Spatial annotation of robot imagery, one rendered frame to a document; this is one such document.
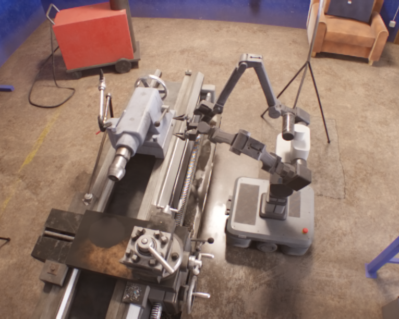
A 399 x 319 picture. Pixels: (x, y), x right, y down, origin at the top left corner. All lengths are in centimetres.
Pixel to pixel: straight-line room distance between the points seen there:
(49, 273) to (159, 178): 82
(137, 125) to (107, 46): 238
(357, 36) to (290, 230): 281
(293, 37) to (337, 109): 152
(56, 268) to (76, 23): 285
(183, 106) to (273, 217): 104
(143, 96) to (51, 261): 106
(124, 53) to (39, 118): 128
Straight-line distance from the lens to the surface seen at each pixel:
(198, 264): 162
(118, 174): 165
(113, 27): 393
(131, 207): 199
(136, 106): 189
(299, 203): 258
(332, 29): 440
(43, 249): 186
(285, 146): 197
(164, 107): 200
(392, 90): 447
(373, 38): 453
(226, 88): 196
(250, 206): 249
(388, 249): 251
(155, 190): 189
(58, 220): 190
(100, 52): 410
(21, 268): 295
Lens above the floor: 240
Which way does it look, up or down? 52 degrees down
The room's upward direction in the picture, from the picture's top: 4 degrees counter-clockwise
